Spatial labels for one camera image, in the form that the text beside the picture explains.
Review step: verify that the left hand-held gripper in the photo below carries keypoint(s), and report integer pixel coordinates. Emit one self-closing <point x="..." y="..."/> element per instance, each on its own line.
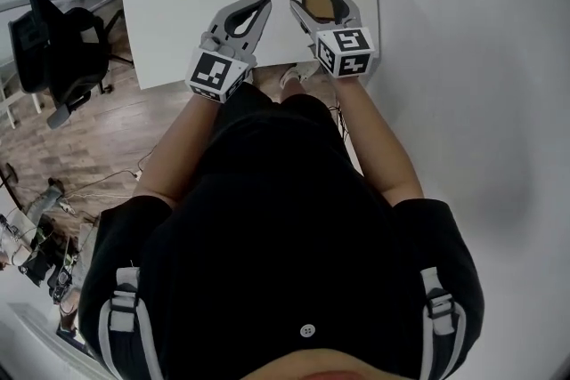
<point x="209" y="73"/>

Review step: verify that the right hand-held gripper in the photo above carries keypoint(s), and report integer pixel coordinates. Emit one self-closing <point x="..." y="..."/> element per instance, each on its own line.
<point x="352" y="42"/>

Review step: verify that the person's left forearm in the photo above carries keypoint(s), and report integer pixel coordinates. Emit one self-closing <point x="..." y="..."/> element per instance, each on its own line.
<point x="173" y="156"/>

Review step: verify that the person's right forearm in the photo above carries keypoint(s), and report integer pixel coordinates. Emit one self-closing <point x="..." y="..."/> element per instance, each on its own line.
<point x="383" y="147"/>

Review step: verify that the person's white right shoe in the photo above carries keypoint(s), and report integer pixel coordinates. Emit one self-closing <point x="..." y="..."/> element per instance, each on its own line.
<point x="303" y="71"/>

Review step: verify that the person's right leg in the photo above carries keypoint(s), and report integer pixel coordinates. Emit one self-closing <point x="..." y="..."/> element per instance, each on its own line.
<point x="291" y="91"/>

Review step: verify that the black office chair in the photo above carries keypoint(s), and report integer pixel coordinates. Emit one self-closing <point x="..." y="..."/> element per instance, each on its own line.
<point x="62" y="53"/>

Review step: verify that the person's black shirt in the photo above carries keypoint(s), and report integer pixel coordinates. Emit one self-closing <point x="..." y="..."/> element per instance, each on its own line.
<point x="276" y="236"/>

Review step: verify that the white office desk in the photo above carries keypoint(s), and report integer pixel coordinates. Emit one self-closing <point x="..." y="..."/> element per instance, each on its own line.
<point x="13" y="102"/>

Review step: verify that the white shirt button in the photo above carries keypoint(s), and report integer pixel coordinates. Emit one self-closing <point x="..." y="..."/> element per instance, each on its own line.
<point x="307" y="330"/>

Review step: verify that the person's face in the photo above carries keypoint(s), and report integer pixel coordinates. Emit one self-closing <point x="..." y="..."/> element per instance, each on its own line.
<point x="320" y="367"/>

